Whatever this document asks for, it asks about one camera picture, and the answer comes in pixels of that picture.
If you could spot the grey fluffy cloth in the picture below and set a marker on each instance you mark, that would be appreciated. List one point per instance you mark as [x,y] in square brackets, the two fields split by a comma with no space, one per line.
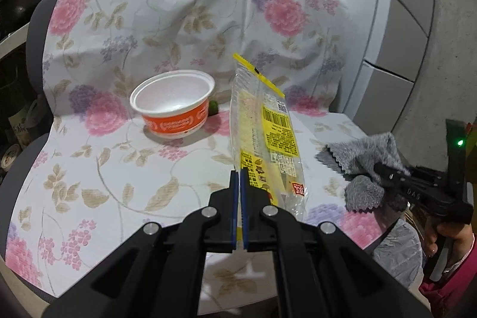
[357,154]

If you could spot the orange white plastic bowl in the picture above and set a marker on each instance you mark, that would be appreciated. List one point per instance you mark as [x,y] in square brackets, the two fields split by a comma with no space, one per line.
[171,94]

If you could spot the white ceramic bowl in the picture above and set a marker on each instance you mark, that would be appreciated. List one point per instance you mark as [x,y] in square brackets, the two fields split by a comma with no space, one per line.
[11,156]

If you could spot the grey chair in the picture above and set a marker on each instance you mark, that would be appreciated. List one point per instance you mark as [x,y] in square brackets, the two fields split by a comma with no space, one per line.
[37,23]

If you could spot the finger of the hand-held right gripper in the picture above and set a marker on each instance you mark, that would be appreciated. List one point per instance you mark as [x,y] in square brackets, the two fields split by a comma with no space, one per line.
[391,174]

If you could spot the yellow clear snack wrapper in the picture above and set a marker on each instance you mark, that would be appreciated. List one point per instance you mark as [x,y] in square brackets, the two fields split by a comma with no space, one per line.
[275,131]

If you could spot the small green object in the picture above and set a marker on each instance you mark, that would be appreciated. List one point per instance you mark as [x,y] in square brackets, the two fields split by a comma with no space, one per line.
[214,108]

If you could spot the person's right hand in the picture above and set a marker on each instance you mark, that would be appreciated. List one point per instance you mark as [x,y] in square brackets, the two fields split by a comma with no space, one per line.
[460,239]

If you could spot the dark storage shelf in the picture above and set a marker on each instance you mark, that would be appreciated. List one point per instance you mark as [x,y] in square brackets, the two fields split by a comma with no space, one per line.
[15,87]

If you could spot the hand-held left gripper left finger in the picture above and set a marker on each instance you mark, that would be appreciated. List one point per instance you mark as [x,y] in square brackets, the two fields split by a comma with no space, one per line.
[234,206]

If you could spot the grey drawer cabinet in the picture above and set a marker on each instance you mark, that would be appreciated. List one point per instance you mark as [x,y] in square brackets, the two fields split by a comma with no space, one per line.
[402,42]

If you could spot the floral printed cloth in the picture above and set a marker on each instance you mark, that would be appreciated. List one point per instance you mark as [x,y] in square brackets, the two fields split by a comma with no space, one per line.
[149,23]

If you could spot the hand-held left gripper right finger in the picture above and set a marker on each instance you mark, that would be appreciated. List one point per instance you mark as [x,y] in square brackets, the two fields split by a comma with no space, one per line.
[244,206]

